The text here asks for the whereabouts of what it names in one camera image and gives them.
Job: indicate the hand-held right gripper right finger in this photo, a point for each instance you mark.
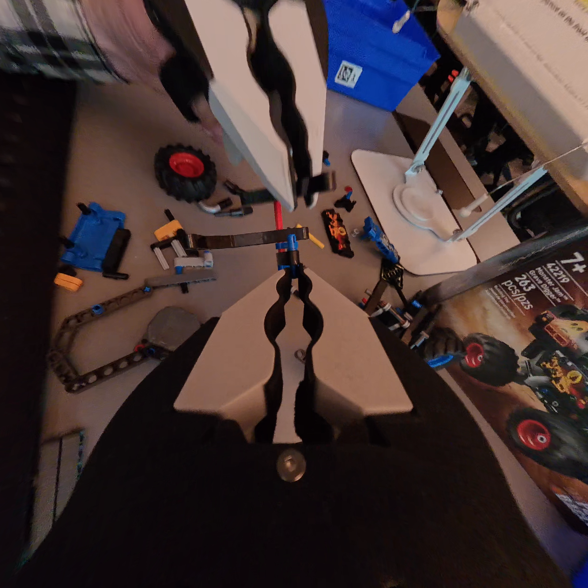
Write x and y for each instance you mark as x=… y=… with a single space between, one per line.
x=367 y=372

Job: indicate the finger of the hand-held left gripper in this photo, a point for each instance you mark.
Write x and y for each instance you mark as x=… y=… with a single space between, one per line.
x=312 y=73
x=230 y=73

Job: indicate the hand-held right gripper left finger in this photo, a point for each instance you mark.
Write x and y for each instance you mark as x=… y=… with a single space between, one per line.
x=225 y=372

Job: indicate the black toy truck chassis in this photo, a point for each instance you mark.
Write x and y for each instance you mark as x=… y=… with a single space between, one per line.
x=395 y=317

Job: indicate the small blue black toy connector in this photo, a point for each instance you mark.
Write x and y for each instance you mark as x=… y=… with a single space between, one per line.
x=292 y=262

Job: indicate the black toy beam frame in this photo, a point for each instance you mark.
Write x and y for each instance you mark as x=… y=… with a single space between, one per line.
x=239 y=239

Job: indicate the yellow toy axle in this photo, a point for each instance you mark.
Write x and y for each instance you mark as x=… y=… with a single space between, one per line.
x=315 y=240

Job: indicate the person's left forearm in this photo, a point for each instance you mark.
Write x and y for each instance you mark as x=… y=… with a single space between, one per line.
x=37 y=41

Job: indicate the light grey desk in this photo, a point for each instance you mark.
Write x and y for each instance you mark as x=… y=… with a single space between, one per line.
x=129 y=156

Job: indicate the person's left hand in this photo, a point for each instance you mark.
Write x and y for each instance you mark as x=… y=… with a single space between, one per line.
x=129 y=46

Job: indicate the blue plastic storage bin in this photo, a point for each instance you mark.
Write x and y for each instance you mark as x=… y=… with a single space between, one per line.
x=377 y=55

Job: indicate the grey toy motor block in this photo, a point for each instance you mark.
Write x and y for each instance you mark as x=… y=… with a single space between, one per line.
x=173 y=329

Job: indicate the black toy wheel red rim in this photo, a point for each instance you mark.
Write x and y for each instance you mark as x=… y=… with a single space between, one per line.
x=186 y=170

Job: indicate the small black square toy piece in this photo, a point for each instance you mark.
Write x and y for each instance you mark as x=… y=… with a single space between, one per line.
x=391 y=277

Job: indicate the long grey toy plate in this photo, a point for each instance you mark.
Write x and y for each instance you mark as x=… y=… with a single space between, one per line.
x=184 y=279

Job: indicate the grey curved toy tube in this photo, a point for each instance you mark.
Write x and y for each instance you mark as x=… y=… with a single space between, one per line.
x=225 y=209

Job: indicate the small black red toy piece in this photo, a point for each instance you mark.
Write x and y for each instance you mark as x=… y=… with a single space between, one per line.
x=345 y=200

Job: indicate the black straight toy beam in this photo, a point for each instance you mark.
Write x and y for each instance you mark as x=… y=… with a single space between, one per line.
x=106 y=312

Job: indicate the white document stand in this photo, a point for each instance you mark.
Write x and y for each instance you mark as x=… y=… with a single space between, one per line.
x=395 y=184

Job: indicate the black orange flame toy panel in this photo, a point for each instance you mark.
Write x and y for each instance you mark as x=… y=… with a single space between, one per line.
x=337 y=232

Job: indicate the yellow black toy assembly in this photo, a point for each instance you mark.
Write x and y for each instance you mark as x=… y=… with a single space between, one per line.
x=170 y=231

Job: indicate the monster truck toy set box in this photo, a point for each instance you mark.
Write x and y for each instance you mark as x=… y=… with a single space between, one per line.
x=524 y=367

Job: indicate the blue toy panel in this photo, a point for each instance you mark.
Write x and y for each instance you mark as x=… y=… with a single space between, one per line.
x=92 y=234

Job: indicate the small orange toy piece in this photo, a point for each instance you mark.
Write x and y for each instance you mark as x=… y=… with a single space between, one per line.
x=68 y=282

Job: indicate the black studded mat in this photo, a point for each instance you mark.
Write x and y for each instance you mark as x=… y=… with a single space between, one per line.
x=18 y=322

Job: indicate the printed instruction sheet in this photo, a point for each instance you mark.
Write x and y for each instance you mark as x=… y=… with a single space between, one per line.
x=565 y=7

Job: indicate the blue toy bracket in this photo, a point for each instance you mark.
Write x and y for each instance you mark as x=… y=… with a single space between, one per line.
x=378 y=239

